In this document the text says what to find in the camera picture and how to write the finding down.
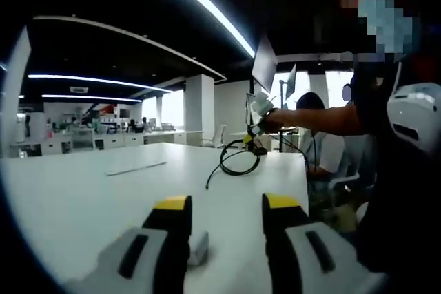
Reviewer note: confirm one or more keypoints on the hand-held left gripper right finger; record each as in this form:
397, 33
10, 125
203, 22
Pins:
303, 256

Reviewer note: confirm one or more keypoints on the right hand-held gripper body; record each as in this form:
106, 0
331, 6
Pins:
262, 109

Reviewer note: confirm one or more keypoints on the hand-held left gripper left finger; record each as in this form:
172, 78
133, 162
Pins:
138, 256

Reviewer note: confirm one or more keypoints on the white charger adapter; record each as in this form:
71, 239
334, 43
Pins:
200, 247

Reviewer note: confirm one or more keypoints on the white desk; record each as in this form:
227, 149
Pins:
86, 211

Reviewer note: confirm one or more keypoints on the white flat desk strip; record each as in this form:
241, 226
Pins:
135, 168

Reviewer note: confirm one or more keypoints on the person's right hand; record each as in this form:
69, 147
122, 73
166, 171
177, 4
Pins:
272, 123

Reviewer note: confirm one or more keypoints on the black computer mouse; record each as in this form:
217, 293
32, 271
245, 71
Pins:
260, 151

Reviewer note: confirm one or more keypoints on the white mesh office chair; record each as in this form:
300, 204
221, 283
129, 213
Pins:
215, 137

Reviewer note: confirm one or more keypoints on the black laptop stand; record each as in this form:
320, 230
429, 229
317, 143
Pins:
287, 139

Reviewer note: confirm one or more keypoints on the large hanging monitor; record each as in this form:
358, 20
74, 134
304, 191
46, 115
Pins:
264, 65

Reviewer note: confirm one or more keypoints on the white plastic chair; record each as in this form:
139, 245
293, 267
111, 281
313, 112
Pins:
342, 180

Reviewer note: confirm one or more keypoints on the person's dark clothing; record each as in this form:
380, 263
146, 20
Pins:
396, 187

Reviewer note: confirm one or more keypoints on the white office counter row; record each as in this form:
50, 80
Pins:
113, 139

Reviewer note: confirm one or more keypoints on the long ceiling light strip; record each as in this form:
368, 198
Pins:
206, 1

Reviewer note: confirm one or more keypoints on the white chest-worn device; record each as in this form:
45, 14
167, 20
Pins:
417, 118

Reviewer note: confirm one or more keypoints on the medium ceiling light strip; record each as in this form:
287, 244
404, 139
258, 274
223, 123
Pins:
100, 80

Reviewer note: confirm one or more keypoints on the short ceiling light strip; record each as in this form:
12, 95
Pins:
93, 97

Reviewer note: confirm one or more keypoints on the ceiling air vent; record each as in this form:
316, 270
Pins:
79, 89

